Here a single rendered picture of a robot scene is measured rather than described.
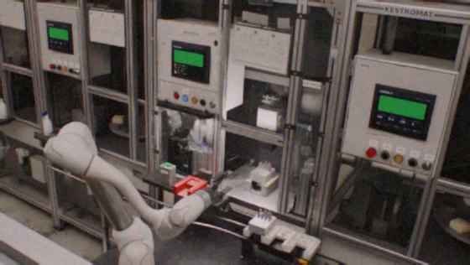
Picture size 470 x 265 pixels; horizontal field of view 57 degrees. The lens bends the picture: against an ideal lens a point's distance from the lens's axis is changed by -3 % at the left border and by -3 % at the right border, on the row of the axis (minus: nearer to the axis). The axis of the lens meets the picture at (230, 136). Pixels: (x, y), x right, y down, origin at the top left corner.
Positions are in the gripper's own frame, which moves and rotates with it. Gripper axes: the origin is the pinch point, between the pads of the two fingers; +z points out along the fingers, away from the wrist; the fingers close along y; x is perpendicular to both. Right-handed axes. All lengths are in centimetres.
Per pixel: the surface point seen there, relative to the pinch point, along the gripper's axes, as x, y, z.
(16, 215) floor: 221, -112, 14
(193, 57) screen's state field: 36, 54, 18
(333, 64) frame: -39, 62, 21
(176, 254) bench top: 20, -44, -15
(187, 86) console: 41, 36, 20
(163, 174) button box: 48, -15, 8
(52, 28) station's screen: 150, 56, 18
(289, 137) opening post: -20.6, 22.0, 22.6
